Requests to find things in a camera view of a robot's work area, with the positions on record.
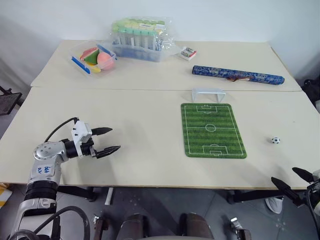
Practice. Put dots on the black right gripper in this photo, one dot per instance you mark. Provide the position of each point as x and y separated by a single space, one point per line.
314 191

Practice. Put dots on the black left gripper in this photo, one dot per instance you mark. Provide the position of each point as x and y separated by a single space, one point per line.
88 149

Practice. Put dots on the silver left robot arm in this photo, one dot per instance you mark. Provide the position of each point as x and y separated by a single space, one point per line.
43 172

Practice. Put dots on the small soccer ball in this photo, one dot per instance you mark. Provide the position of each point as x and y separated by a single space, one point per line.
275 140

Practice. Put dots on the green football field mat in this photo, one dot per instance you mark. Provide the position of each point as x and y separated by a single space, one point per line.
212 130

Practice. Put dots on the white shoe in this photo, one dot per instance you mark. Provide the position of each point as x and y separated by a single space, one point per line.
274 205

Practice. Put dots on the black table foot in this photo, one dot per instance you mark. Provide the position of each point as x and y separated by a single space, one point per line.
80 192
250 196

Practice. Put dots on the white table leg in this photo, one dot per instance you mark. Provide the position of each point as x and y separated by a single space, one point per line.
109 196

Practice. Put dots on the yellow toy fruit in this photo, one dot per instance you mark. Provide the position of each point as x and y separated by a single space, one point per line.
95 68

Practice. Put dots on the toy pink peach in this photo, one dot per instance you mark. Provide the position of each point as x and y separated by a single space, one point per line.
106 61

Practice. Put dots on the toy watermelon slice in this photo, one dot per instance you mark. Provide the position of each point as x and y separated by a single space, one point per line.
90 55

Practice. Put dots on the black bag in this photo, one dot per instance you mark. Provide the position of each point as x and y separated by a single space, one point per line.
312 93

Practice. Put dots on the dark brown rounded shape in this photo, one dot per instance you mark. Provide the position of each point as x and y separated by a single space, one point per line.
197 227
135 227

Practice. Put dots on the blue test tube rack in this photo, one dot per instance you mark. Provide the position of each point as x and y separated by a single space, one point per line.
137 52

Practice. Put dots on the black metal stand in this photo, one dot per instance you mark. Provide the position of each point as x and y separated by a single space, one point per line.
8 101

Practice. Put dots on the clear plastic container with tubes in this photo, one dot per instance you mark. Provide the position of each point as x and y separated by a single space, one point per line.
142 37

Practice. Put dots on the small white goal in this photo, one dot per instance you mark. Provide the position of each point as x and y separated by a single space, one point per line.
208 91

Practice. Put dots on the yellow white box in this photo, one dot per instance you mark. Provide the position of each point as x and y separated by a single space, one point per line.
4 196

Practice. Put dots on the small white red box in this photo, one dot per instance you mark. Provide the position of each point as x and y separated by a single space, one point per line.
188 53

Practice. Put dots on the blue patterned scroll tube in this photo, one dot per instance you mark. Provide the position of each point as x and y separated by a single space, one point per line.
237 75

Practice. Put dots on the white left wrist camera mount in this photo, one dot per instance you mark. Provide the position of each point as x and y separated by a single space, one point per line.
80 131

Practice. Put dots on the dark brown bracket with metal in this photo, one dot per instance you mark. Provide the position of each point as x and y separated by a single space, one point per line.
101 228
240 230

